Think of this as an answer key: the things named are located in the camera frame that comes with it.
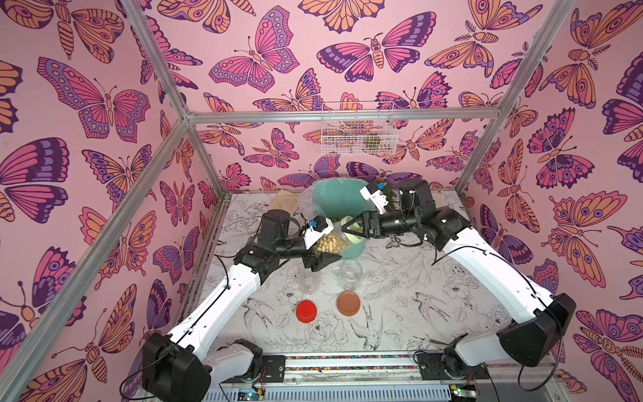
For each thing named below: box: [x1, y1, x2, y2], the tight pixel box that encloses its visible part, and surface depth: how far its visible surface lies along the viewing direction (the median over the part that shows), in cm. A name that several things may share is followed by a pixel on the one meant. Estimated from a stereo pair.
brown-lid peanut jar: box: [338, 258, 363, 291], surface depth 89 cm
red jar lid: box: [295, 299, 318, 324], surface depth 86 cm
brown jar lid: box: [336, 289, 361, 317], surface depth 88 cm
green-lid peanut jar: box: [314, 228, 349, 257], surface depth 68 cm
